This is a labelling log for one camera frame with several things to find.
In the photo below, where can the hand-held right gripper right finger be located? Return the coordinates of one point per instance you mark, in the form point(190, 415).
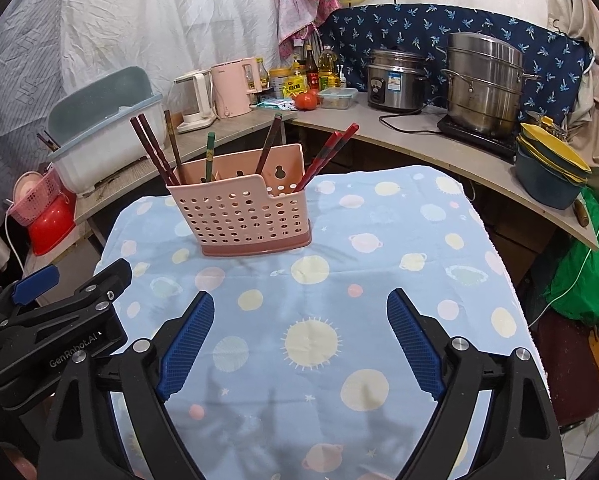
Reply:
point(414, 345)

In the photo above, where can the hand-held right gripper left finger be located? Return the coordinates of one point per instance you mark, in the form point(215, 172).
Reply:
point(187, 345)

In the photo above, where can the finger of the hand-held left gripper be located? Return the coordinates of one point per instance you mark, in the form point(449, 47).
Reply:
point(104, 285)
point(37, 282)

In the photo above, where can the pink perforated utensil holder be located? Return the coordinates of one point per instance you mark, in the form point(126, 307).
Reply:
point(239, 210)

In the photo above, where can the dark red chopstick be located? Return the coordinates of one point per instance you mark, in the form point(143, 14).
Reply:
point(159, 147)
point(149, 146)

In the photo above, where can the brown chopstick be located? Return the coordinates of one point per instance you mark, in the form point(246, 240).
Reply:
point(269, 142)
point(173, 145)

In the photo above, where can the green chopstick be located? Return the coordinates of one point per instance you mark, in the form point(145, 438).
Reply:
point(209, 155)

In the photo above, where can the beige side cabinet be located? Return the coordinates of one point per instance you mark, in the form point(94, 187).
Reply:
point(59, 275)

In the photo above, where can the red plastic basin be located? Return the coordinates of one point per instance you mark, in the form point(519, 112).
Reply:
point(52, 230)

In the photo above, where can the pink plastic basket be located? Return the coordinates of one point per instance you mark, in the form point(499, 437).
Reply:
point(32, 205)

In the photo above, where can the pink plate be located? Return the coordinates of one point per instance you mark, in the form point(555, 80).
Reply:
point(27, 187)

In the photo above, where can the blue planet-print cloth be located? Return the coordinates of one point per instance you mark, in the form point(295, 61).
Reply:
point(289, 285)

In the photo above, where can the dark chopstick bundle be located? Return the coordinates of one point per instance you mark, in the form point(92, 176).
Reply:
point(49, 144)

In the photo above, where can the white blue dish drainer box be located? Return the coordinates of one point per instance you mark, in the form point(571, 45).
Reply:
point(109, 135)

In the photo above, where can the dark red stool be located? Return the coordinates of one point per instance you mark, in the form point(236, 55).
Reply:
point(569, 370)

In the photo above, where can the green plastic bag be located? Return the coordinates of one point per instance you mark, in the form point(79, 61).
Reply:
point(589, 270)

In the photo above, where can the light curved counter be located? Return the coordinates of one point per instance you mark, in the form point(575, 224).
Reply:
point(429, 155)

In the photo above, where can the white electric kettle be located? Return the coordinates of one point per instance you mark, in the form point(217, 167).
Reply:
point(194, 105)

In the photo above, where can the black induction cooktop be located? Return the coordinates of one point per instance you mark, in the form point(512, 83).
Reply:
point(479, 140)

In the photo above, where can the stack of yellow blue bowls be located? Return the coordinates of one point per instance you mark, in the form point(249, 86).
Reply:
point(549, 170)

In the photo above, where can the pink electric kettle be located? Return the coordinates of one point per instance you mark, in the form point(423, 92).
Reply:
point(234, 87)

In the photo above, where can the blue wet wipes pack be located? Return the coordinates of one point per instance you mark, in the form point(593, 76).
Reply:
point(274, 104)

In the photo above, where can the green-lid food container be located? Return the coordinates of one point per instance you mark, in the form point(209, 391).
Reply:
point(337, 98)

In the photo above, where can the steel rice cooker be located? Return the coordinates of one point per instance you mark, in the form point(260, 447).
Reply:
point(394, 80)

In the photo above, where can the yellow powder can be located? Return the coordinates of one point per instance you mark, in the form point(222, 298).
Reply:
point(279, 85)

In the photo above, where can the red tomato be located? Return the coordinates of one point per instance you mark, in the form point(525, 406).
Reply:
point(307, 100)

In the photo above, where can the steel steamer pot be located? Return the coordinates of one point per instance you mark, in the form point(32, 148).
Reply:
point(484, 85)

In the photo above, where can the white plastic sheet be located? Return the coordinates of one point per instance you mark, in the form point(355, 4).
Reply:
point(154, 20)

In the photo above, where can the yellow label bottle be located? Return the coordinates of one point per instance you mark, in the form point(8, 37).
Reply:
point(297, 86)

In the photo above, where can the cooking oil bottle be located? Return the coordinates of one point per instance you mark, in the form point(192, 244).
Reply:
point(328, 67)

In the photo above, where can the dark sauce bottle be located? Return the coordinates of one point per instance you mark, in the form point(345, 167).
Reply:
point(311, 70)

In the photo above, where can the navy leaf-print cloth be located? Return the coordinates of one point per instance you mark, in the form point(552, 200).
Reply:
point(379, 25)

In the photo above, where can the pink floral cloth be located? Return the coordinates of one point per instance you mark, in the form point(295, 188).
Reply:
point(307, 0)

